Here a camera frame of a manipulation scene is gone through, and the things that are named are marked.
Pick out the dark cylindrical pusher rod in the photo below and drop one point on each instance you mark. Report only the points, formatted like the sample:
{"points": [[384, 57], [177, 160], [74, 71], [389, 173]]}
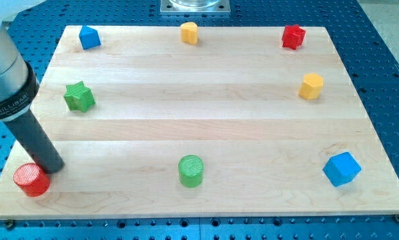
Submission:
{"points": [[31, 136]]}

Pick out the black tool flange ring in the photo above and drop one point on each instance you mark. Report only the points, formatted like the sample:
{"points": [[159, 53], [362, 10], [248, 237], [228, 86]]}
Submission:
{"points": [[19, 102]]}

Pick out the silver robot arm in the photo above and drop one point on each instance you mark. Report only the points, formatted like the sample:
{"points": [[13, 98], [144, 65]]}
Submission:
{"points": [[18, 88]]}

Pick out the blue triangle block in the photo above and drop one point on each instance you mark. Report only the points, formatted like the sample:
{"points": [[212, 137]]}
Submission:
{"points": [[89, 37]]}

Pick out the yellow heart block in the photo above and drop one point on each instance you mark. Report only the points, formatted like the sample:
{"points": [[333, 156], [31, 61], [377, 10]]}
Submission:
{"points": [[189, 33]]}

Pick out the red cylinder block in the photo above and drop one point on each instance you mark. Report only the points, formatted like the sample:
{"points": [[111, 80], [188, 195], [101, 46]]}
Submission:
{"points": [[31, 179]]}

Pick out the green star block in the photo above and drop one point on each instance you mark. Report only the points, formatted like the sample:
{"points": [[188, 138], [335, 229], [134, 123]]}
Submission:
{"points": [[78, 97]]}

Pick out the light wooden board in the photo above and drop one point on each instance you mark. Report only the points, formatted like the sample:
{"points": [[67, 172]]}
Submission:
{"points": [[232, 100]]}

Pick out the green cylinder block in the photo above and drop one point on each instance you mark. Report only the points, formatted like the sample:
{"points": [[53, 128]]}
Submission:
{"points": [[191, 171]]}

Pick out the red star block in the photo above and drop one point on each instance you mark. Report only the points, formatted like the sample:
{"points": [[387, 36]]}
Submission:
{"points": [[293, 36]]}

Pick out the yellow hexagon block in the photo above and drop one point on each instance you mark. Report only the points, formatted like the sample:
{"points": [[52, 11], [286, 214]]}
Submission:
{"points": [[311, 86]]}

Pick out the blue cube block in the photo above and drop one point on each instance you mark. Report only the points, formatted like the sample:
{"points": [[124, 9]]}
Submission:
{"points": [[341, 169]]}

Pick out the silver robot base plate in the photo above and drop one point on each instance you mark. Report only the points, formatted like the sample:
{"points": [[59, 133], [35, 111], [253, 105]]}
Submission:
{"points": [[195, 7]]}

